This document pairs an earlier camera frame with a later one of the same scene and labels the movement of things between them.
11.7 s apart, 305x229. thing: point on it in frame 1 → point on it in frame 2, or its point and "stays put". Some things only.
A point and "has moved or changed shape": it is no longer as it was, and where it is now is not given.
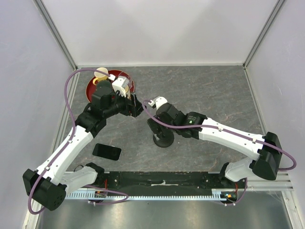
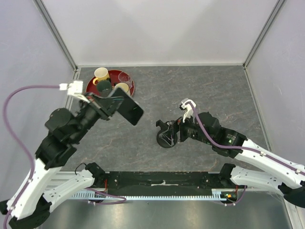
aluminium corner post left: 54,29 stays put
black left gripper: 132,108 → 105,106
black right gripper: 154,127 → 179,125
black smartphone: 106,151 has moved or changed shape
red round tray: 91,89 stays put
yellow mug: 100,76 stays put
